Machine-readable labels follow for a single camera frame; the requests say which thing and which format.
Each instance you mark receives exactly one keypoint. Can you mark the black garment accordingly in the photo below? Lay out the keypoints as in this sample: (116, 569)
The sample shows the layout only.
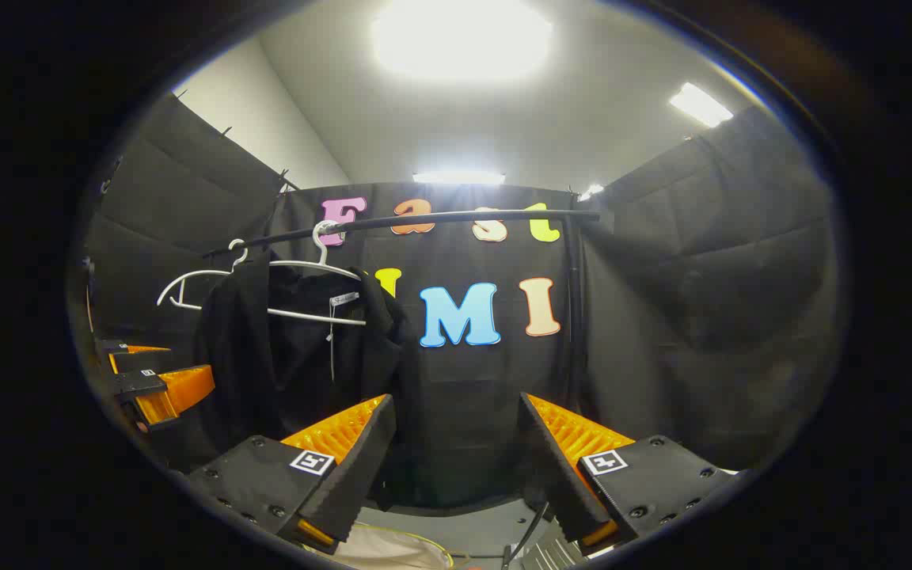
(266, 372)

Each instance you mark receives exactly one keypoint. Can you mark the black clothes rack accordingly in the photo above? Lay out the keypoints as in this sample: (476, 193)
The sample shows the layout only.
(456, 219)

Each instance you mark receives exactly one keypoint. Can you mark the white clothes hanger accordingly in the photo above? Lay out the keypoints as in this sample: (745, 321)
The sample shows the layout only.
(187, 275)
(313, 317)

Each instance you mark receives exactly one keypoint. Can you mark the black backdrop cloth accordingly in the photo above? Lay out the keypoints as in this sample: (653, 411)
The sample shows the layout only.
(662, 317)

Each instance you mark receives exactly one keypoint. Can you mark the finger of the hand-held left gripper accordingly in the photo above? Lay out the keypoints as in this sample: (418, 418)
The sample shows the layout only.
(139, 384)
(127, 362)

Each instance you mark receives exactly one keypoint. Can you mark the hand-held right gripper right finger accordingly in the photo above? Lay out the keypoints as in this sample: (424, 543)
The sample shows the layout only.
(563, 475)

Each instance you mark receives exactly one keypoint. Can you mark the ceiling light panel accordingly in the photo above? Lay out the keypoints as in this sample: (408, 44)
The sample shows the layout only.
(700, 104)
(458, 177)
(591, 191)
(460, 36)

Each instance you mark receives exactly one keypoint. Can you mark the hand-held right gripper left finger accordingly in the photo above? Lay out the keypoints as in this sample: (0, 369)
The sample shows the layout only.
(357, 467)

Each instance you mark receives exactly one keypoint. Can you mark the white laundry hamper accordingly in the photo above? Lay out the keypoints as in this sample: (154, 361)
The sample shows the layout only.
(393, 552)

